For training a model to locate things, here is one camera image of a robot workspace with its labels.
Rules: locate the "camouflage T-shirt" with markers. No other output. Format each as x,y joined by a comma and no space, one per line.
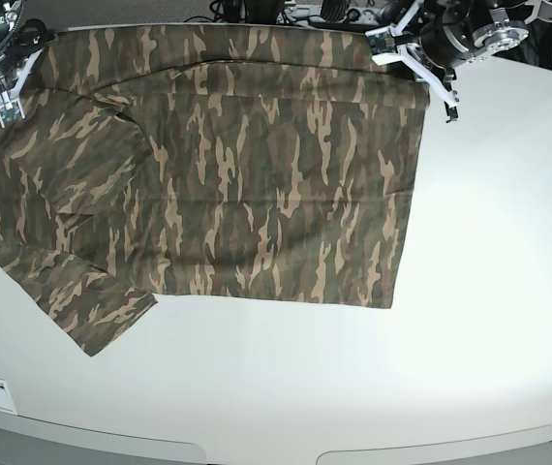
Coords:
256,162

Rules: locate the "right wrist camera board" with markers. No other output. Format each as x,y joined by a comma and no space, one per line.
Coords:
11,109

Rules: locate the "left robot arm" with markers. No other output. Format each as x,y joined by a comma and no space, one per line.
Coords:
494,26

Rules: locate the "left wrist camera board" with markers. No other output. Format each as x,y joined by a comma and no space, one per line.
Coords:
381,41

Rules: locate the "black equipment with cables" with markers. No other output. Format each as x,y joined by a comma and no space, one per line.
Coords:
337,15

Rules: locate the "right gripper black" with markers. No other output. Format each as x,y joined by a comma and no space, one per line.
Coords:
15,50

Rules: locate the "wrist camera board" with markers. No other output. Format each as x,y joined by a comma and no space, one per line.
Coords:
381,41
11,109

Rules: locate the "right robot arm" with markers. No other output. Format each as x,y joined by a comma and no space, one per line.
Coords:
11,22

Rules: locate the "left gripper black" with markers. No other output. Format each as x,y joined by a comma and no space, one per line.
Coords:
444,45

